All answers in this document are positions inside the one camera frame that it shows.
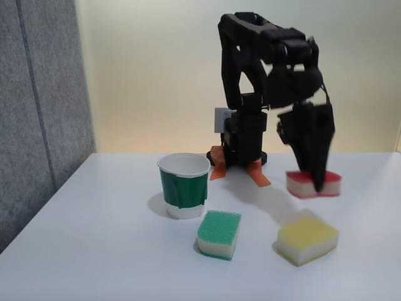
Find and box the red sponge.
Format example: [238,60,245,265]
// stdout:
[285,170,342,199]

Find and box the orange tape strip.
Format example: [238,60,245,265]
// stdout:
[249,161,271,189]

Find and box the orange table clamp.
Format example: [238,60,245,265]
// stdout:
[209,145,225,166]

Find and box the yellow sponge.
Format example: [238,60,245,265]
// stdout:
[276,218,340,268]

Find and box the white cup with green tape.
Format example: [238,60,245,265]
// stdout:
[157,152,211,220]

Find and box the green sponge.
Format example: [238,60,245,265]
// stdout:
[197,209,242,261]

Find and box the grey fabric partition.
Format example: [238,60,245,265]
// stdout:
[0,0,96,255]

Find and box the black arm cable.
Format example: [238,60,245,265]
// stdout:
[308,36,333,106]

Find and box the white wall outlet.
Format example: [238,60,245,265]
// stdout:
[214,107,238,135]

